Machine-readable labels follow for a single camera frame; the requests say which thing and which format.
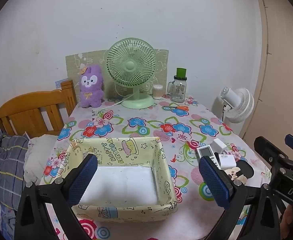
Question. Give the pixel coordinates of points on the green desk fan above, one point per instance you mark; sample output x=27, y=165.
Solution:
x=130, y=65

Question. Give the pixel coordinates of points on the white remote control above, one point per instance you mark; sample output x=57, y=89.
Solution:
x=206, y=152

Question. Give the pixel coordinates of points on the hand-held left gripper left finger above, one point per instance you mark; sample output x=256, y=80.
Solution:
x=84, y=177

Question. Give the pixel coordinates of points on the blue wall sticker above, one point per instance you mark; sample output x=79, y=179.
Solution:
x=60, y=83

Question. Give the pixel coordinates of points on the floral tablecloth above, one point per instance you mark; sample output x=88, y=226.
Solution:
x=146, y=125

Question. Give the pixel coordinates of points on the purple plush toy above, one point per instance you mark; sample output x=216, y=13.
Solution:
x=91, y=90

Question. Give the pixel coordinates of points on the white pillow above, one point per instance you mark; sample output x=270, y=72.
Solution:
x=39, y=150

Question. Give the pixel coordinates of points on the blue plaid pillow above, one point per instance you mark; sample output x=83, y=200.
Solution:
x=6, y=160

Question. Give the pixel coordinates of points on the beige cartoon trinket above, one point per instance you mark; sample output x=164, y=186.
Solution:
x=234, y=173

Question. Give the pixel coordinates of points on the beige door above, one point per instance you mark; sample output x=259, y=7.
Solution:
x=281, y=67

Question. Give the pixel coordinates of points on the cotton swab container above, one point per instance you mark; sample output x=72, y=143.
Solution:
x=157, y=92

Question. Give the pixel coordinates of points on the small white charger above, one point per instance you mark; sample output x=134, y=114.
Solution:
x=219, y=145

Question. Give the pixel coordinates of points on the orange scissors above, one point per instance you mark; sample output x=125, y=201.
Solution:
x=182, y=108

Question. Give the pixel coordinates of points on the large white charger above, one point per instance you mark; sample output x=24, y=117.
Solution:
x=226, y=161

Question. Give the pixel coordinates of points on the beige patterned board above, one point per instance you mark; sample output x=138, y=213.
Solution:
x=74, y=62

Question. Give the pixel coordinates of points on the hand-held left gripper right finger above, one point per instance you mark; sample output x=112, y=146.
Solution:
x=214, y=182

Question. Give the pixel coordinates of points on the black mouse-ear compact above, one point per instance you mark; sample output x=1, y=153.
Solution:
x=246, y=170

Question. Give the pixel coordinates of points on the glass jar with green lid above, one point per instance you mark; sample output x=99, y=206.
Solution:
x=179, y=90

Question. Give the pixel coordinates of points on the wooden bed headboard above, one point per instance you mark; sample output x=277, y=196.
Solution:
x=29, y=105

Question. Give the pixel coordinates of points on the yellow cartoon fabric box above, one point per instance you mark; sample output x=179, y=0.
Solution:
x=126, y=147

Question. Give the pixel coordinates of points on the white standing fan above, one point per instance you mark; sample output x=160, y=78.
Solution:
x=239, y=102

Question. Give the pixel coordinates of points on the person's right hand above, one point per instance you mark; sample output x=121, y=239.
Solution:
x=287, y=220

